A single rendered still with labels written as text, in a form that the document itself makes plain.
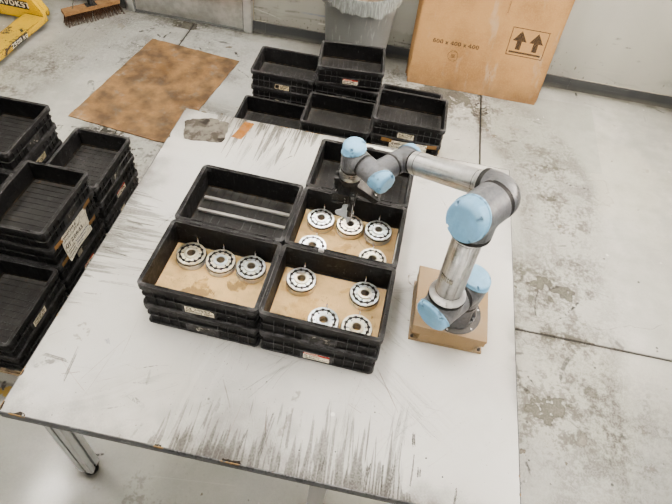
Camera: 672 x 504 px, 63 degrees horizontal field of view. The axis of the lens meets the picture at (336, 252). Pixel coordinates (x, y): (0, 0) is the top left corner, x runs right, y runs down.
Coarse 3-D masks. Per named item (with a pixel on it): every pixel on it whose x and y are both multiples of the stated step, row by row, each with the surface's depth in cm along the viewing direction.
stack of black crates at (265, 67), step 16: (272, 48) 351; (256, 64) 340; (272, 64) 358; (288, 64) 358; (304, 64) 355; (256, 80) 339; (272, 80) 337; (288, 80) 334; (304, 80) 331; (256, 96) 348; (272, 96) 346; (288, 96) 344; (304, 96) 340
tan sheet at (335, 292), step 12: (324, 276) 194; (324, 288) 190; (336, 288) 191; (348, 288) 191; (276, 300) 185; (288, 300) 186; (300, 300) 186; (312, 300) 187; (324, 300) 187; (336, 300) 188; (348, 300) 188; (276, 312) 182; (288, 312) 183; (300, 312) 183; (336, 312) 184; (348, 312) 185; (372, 312) 186; (372, 324) 183
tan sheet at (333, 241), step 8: (304, 216) 211; (336, 216) 213; (304, 224) 209; (304, 232) 206; (312, 232) 207; (328, 232) 207; (336, 232) 208; (392, 232) 210; (296, 240) 203; (328, 240) 205; (336, 240) 205; (344, 240) 205; (352, 240) 206; (360, 240) 206; (392, 240) 208; (328, 248) 202; (336, 248) 203; (344, 248) 203; (352, 248) 203; (360, 248) 204; (376, 248) 204; (384, 248) 205; (392, 248) 205; (392, 256) 203
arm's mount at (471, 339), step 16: (432, 272) 203; (416, 288) 202; (416, 304) 194; (480, 304) 197; (416, 320) 190; (480, 320) 193; (416, 336) 195; (432, 336) 192; (448, 336) 190; (464, 336) 188; (480, 336) 189; (480, 352) 194
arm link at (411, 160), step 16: (400, 160) 171; (416, 160) 167; (432, 160) 164; (448, 160) 162; (432, 176) 163; (448, 176) 159; (464, 176) 155; (480, 176) 150; (496, 176) 146; (512, 192) 142
